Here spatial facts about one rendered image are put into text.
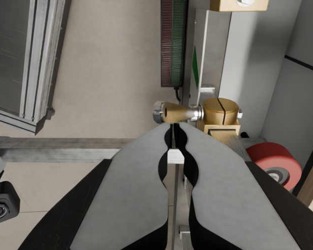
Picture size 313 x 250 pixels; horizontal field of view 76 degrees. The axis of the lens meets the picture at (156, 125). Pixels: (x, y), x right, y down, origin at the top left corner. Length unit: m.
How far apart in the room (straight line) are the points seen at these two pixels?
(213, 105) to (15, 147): 0.31
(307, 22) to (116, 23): 0.84
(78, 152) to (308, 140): 0.42
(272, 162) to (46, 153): 0.33
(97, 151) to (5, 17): 0.85
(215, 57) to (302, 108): 0.20
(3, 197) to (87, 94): 1.02
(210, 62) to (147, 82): 0.78
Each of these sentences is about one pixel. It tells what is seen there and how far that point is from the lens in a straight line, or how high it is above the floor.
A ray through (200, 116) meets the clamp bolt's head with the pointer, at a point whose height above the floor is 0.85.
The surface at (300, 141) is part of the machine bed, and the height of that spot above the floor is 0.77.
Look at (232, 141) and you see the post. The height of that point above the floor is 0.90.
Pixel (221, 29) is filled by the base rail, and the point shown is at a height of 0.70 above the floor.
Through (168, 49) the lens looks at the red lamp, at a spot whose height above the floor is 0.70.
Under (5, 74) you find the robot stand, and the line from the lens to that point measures 1.19.
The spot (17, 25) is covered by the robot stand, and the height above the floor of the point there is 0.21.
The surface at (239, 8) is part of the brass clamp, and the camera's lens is 0.25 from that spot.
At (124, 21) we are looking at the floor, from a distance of 1.13.
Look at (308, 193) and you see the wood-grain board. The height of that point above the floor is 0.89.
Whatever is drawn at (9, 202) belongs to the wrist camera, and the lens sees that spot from 0.32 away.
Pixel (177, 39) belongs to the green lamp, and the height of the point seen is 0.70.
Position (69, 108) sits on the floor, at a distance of 1.37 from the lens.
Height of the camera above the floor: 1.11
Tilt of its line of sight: 59 degrees down
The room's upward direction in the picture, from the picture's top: 177 degrees counter-clockwise
